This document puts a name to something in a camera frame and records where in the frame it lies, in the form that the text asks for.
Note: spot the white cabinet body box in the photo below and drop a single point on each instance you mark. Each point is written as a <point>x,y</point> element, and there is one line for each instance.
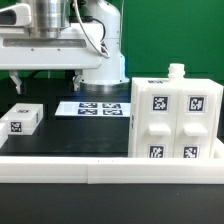
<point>176,79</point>

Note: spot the white U-shaped fence frame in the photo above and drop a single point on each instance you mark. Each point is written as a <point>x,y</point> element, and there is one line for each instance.
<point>61,152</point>

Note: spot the white cabinet top block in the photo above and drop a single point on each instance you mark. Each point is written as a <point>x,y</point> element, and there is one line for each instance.
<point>23,118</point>

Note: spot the white marker sheet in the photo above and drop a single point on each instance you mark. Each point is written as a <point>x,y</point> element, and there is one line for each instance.
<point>93,109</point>

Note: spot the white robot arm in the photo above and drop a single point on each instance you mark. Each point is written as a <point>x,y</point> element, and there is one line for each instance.
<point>100,22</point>

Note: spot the white cabinet door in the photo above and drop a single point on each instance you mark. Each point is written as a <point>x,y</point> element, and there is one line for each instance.
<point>195,123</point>
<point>156,123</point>

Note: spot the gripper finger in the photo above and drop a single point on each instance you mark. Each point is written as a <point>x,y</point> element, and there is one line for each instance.
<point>76,79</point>
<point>14,75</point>

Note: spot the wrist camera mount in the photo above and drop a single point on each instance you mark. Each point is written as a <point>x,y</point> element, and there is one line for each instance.
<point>16,15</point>

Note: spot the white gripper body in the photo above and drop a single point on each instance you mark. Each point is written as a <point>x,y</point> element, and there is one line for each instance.
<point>70,51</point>

